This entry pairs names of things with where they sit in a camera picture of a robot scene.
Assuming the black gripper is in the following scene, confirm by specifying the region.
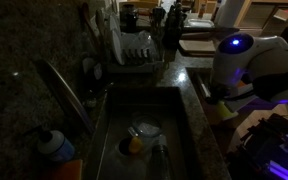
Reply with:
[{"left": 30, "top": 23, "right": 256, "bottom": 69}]
[{"left": 205, "top": 82, "right": 239, "bottom": 116}]

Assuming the yellow green sponge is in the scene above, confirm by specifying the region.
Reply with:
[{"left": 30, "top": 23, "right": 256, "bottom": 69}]
[{"left": 216, "top": 101, "right": 236, "bottom": 122}]

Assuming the stainless steel sink basin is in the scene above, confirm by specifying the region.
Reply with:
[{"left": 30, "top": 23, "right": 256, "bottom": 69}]
[{"left": 83, "top": 85, "right": 199, "bottom": 180}]

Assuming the orange sponge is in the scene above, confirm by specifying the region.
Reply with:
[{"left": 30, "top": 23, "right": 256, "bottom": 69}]
[{"left": 42, "top": 159, "right": 84, "bottom": 180}]

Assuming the white open drawer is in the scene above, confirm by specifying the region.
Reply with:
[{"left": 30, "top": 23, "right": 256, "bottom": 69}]
[{"left": 192, "top": 69, "right": 275, "bottom": 127}]

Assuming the orange cloth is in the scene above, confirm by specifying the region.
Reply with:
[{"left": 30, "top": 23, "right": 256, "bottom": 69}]
[{"left": 236, "top": 79, "right": 249, "bottom": 89}]

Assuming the light wooden cutting board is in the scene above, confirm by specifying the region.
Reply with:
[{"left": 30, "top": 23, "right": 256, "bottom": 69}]
[{"left": 178, "top": 39, "right": 218, "bottom": 54}]

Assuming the black electronics with purple light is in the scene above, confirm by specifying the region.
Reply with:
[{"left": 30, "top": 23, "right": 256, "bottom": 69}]
[{"left": 227, "top": 113, "right": 288, "bottom": 180}]

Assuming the clear glass bowl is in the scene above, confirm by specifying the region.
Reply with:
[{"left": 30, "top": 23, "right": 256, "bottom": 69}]
[{"left": 130, "top": 113, "right": 163, "bottom": 138}]

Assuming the dark bottle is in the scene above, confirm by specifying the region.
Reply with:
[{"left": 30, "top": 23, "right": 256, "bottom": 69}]
[{"left": 150, "top": 134, "right": 172, "bottom": 180}]

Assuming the white rectangular tray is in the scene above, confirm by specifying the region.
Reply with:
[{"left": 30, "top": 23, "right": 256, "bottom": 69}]
[{"left": 183, "top": 18, "right": 216, "bottom": 29}]

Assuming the white dish rack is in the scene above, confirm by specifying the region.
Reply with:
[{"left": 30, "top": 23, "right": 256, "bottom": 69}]
[{"left": 105, "top": 31, "right": 166, "bottom": 74}]

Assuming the white paper towel roll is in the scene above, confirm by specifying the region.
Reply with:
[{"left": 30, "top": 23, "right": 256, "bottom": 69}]
[{"left": 214, "top": 0, "right": 247, "bottom": 28}]

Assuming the black knife block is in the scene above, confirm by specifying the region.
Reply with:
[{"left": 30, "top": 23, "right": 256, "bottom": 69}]
[{"left": 163, "top": 1, "right": 188, "bottom": 48}]

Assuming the small red-capped bottle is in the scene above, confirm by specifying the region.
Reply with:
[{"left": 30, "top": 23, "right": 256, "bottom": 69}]
[{"left": 198, "top": 2, "right": 208, "bottom": 18}]

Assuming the clear plastic container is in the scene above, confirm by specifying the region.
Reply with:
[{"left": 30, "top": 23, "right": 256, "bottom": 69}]
[{"left": 122, "top": 30, "right": 153, "bottom": 51}]

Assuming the black utensil holder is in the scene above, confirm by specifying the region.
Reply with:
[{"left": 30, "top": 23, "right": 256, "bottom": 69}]
[{"left": 150, "top": 5, "right": 167, "bottom": 34}]

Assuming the large white plate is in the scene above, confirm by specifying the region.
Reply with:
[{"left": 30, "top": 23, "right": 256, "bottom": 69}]
[{"left": 110, "top": 29, "right": 126, "bottom": 66}]

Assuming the dark glass jar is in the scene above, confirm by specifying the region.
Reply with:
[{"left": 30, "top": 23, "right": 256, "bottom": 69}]
[{"left": 118, "top": 3, "right": 139, "bottom": 34}]

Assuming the small white plate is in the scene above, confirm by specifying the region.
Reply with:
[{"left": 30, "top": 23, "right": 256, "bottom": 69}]
[{"left": 108, "top": 13, "right": 122, "bottom": 34}]

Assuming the light wooden spatula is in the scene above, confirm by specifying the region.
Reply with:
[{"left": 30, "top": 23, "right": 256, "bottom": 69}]
[{"left": 94, "top": 8, "right": 107, "bottom": 41}]

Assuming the long silver faucet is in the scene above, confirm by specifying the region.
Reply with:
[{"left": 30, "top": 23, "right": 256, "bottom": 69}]
[{"left": 35, "top": 59, "right": 97, "bottom": 136}]

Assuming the brown wooden spoon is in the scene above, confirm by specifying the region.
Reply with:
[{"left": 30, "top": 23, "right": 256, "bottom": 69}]
[{"left": 79, "top": 2, "right": 101, "bottom": 51}]

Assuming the white soap dispenser bottle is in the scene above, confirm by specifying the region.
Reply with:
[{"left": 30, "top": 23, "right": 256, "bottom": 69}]
[{"left": 23, "top": 125, "right": 76, "bottom": 163}]

